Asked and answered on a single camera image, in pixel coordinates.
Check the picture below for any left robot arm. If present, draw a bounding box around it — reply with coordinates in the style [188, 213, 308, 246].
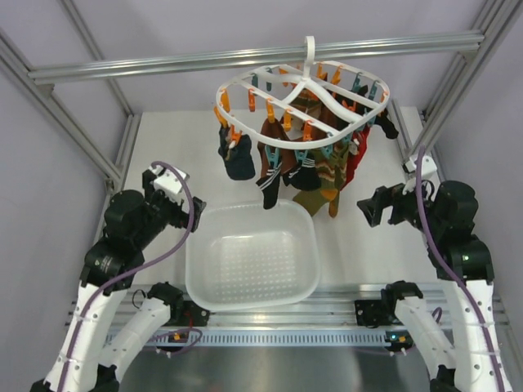
[31, 189, 206, 391]

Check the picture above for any navy blue sock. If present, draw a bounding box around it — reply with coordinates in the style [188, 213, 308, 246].
[217, 126, 256, 180]

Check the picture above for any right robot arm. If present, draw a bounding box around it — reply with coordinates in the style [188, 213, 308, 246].
[356, 180, 512, 391]

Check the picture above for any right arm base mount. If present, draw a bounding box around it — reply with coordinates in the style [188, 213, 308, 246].
[355, 280, 423, 328]

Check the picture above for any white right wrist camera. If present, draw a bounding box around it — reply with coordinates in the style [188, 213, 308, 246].
[402, 154, 438, 180]

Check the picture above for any teal clothes peg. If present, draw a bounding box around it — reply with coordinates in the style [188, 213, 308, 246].
[264, 145, 280, 167]

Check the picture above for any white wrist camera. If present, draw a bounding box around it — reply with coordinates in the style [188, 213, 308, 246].
[141, 167, 190, 203]
[402, 154, 438, 180]

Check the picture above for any translucent white plastic basket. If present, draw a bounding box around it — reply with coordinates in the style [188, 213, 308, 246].
[186, 199, 321, 312]

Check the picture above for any white round clip hanger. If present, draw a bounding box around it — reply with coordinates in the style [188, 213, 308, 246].
[213, 36, 391, 150]

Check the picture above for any red santa sock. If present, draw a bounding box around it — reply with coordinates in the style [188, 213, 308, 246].
[347, 126, 371, 173]

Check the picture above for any brown sock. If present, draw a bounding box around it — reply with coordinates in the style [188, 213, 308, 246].
[257, 119, 297, 177]

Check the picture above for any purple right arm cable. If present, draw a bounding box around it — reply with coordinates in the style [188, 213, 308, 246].
[414, 145, 506, 392]

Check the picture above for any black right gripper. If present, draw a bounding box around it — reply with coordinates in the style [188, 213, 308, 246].
[358, 171, 444, 235]

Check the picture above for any plain red sock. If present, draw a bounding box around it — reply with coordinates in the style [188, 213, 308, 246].
[340, 157, 360, 190]

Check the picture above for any olive striped sock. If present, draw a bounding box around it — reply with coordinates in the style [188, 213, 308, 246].
[292, 91, 351, 218]

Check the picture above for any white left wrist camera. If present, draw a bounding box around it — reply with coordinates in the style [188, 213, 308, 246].
[141, 167, 190, 203]

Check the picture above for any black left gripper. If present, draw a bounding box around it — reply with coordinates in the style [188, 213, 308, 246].
[135, 170, 205, 247]

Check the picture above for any orange clothes peg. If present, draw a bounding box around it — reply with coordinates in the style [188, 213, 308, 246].
[266, 98, 275, 123]

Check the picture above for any perforated cable tray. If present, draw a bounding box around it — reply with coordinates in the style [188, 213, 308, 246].
[105, 328, 416, 348]

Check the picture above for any aluminium top rail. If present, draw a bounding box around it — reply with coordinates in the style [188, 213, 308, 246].
[28, 30, 485, 85]

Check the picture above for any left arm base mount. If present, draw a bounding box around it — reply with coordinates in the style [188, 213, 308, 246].
[146, 283, 210, 327]

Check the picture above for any black white striped sock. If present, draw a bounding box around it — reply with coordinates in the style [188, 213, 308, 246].
[256, 158, 321, 210]

